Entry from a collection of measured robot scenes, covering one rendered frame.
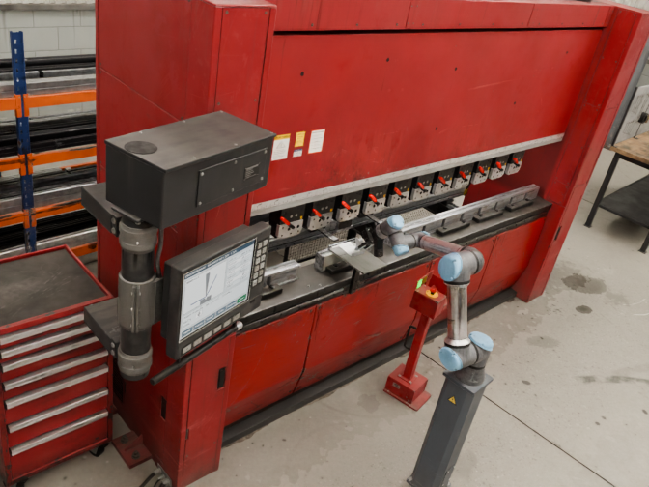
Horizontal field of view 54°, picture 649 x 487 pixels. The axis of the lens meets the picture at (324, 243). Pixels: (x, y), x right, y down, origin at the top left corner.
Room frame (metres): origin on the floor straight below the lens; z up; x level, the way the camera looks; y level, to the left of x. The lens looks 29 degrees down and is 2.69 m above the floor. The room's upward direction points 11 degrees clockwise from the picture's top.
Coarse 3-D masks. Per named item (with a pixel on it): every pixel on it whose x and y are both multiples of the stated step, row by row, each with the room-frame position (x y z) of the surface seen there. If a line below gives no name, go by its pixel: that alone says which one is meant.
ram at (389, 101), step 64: (320, 64) 2.71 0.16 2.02; (384, 64) 3.01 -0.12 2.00; (448, 64) 3.38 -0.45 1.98; (512, 64) 3.84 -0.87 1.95; (576, 64) 4.43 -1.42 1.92; (320, 128) 2.76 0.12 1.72; (384, 128) 3.09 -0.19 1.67; (448, 128) 3.50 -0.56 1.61; (512, 128) 4.02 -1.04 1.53; (256, 192) 2.52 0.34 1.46
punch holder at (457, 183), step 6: (456, 168) 3.69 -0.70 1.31; (462, 168) 3.69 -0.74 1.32; (468, 168) 3.74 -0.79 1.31; (456, 174) 3.68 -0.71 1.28; (468, 174) 3.76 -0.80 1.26; (456, 180) 3.67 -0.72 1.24; (462, 180) 3.71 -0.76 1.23; (468, 180) 3.77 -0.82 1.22; (450, 186) 3.69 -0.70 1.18; (456, 186) 3.68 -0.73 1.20; (462, 186) 3.73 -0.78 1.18
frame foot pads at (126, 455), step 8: (128, 432) 2.34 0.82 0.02; (112, 440) 2.27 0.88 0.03; (120, 440) 2.28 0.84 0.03; (128, 440) 2.29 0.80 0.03; (136, 440) 2.27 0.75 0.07; (120, 448) 2.23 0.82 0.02; (128, 448) 2.23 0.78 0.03; (136, 448) 2.25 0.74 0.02; (144, 448) 2.26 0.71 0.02; (128, 456) 2.19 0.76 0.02; (136, 456) 2.19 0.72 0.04; (144, 456) 2.21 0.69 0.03; (128, 464) 2.15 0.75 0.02; (136, 464) 2.17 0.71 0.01
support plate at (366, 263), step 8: (336, 248) 2.97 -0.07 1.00; (344, 256) 2.91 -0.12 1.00; (360, 256) 2.94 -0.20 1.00; (368, 256) 2.96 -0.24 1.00; (352, 264) 2.85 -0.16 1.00; (360, 264) 2.86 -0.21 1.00; (368, 264) 2.88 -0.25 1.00; (376, 264) 2.89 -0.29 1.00; (384, 264) 2.91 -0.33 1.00; (368, 272) 2.81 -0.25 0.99
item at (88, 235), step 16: (16, 224) 3.52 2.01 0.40; (48, 224) 3.61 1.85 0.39; (64, 224) 3.62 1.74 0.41; (80, 224) 3.68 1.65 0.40; (96, 224) 3.75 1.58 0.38; (0, 240) 3.30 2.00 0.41; (16, 240) 3.35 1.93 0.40; (48, 240) 3.36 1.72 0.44; (64, 240) 3.42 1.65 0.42; (80, 240) 3.50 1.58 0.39; (96, 240) 3.59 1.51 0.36; (0, 256) 3.11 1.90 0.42
